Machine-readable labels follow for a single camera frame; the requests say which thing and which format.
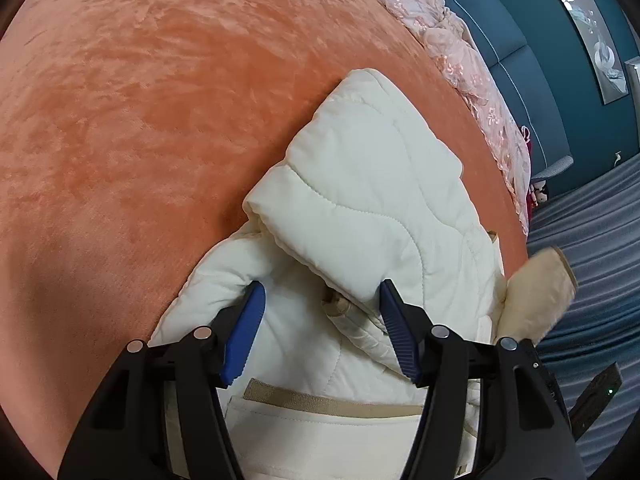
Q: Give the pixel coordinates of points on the grey blue curtain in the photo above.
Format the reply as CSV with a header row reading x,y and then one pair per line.
x,y
597,229

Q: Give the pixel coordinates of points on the cream quilted padded jacket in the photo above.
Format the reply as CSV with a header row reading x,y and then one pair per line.
x,y
365,193

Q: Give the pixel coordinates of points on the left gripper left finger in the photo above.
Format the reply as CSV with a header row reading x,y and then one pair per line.
x,y
208,359

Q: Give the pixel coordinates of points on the pink lace bedspread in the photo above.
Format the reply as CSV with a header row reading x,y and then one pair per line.
x,y
448,43

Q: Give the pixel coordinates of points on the orange plush bed blanket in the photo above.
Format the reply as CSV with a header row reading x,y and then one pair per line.
x,y
131,130

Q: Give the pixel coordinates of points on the blue upholstered headboard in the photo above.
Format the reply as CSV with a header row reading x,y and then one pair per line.
x,y
521,81

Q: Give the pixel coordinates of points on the red and white doll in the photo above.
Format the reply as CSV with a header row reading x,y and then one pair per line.
x,y
538,193

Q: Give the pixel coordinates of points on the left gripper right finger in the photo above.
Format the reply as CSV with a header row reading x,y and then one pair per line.
x,y
435,358

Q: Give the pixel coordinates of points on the red pillow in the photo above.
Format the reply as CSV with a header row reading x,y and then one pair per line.
x,y
527,137

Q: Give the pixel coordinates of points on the long floral wall painting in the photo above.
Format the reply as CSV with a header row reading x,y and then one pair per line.
x,y
600,48

